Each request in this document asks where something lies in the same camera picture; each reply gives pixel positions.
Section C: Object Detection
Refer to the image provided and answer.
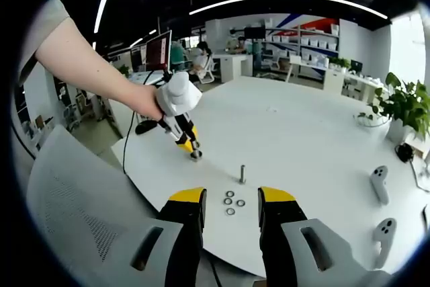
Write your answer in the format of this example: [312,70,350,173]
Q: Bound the thin black looped cable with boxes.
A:
[353,111,390,129]

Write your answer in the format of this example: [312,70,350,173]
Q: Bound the large potted green plant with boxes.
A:
[356,71,430,147]

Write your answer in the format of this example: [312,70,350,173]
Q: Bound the person's left hand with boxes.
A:
[132,83,165,123]

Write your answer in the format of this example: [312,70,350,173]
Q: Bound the white storage shelf with bins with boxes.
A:
[261,23,341,81]

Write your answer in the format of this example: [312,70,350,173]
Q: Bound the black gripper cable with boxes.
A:
[202,253,224,287]
[122,110,137,175]

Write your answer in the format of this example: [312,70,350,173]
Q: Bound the grey table cable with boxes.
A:
[408,157,430,190]

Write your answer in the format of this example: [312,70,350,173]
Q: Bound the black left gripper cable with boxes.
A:
[122,110,137,175]

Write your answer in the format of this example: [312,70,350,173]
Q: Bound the small potted green plant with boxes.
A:
[329,56,352,70]

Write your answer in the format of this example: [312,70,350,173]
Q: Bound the white handheld controller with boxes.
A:
[369,165,391,206]
[372,217,398,270]

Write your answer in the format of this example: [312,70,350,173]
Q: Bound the black device with cable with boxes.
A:
[394,142,417,164]

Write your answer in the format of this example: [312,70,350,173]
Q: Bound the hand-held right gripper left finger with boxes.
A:
[110,186,207,287]

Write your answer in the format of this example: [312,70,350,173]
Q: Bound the black computer mouse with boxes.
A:
[134,119,159,135]

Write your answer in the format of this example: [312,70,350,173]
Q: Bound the computer monitor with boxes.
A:
[144,30,173,73]

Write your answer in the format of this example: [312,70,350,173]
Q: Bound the white low cabinet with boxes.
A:
[322,67,384,104]

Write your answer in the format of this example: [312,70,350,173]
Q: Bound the grey shirt sleeve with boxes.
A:
[18,0,72,76]

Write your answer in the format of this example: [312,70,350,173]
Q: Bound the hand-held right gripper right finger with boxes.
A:
[257,186,394,287]

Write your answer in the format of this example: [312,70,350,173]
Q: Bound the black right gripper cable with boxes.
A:
[202,253,224,287]

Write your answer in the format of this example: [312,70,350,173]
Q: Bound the white side desk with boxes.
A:
[127,70,166,87]

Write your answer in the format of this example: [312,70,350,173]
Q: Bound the white office chair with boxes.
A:
[198,55,216,85]

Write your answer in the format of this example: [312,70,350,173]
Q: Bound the grey mesh office chair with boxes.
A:
[26,124,163,287]

